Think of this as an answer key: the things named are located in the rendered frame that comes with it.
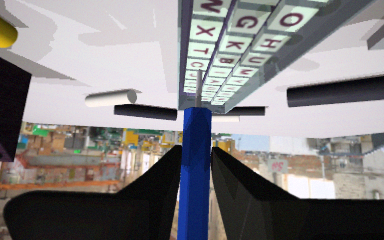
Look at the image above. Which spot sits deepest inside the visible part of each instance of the black pen with blue tip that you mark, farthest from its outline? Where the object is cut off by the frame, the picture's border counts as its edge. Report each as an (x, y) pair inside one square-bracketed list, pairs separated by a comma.
[(244, 111)]

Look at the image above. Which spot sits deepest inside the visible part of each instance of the yellow cylinder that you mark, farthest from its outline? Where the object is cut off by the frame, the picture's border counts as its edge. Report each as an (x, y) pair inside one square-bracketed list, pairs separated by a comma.
[(8, 34)]

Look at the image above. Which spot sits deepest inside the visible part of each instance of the blue stylus with thin metal tip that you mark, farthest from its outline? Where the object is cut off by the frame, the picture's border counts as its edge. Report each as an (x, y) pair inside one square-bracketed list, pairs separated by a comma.
[(193, 214)]

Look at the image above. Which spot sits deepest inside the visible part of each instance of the black cylindrical rod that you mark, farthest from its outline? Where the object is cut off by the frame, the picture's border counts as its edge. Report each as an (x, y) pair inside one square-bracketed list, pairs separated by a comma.
[(368, 89), (145, 111)]

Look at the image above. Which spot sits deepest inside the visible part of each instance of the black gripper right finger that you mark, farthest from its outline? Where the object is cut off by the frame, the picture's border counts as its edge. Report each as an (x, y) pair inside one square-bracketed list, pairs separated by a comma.
[(254, 208)]

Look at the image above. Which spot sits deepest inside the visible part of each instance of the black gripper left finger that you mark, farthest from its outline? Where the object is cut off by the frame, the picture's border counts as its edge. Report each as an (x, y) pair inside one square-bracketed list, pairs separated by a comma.
[(143, 210)]

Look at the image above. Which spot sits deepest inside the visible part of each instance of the keyboard with white letter keys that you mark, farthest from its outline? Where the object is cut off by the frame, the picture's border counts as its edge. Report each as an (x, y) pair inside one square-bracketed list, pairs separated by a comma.
[(241, 45)]

